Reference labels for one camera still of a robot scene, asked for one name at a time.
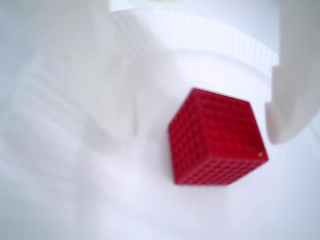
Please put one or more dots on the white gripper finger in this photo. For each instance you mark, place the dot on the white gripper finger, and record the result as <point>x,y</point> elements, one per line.
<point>62,75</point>
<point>295,87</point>

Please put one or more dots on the red textured cube block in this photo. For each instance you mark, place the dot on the red textured cube block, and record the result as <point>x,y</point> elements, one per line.
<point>215,140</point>

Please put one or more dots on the white ribbed dish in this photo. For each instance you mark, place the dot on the white ribbed dish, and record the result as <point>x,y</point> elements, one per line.
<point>225,42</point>

